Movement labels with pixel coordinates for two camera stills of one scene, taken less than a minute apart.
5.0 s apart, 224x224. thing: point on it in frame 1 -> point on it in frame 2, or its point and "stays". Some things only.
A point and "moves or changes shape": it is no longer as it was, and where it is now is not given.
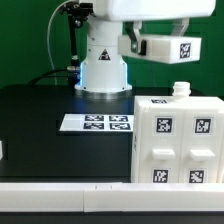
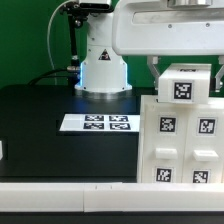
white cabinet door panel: (202, 145) stays
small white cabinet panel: (160, 144) moves or changes shape
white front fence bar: (111, 197) stays
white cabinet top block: (163, 48) moves or changes shape
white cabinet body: (178, 138) moves or changes shape
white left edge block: (1, 150) stays
